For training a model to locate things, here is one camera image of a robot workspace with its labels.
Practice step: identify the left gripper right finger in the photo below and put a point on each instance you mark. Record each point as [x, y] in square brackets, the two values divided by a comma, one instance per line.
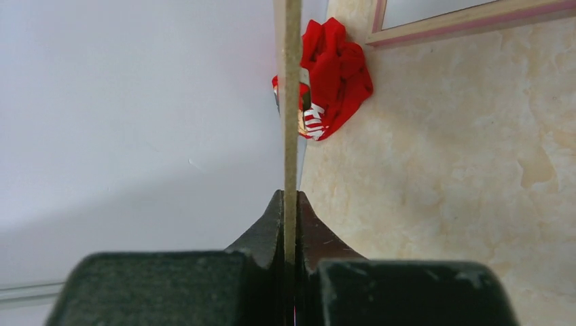
[339, 286]

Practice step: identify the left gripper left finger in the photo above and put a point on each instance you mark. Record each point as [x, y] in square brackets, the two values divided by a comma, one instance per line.
[239, 285]

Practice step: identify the brown cardboard backing board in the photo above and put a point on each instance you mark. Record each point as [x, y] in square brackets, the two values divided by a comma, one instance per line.
[287, 22]

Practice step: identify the pink wooden picture frame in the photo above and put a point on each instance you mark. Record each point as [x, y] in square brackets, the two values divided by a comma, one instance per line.
[482, 17]

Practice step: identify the landscape photo print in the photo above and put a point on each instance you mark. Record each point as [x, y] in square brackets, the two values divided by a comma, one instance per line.
[401, 12]

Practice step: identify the crumpled red cloth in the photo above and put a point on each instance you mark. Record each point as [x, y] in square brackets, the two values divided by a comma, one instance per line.
[337, 80]

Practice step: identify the aluminium front rail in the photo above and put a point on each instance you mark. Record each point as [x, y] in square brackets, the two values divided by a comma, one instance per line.
[30, 294]

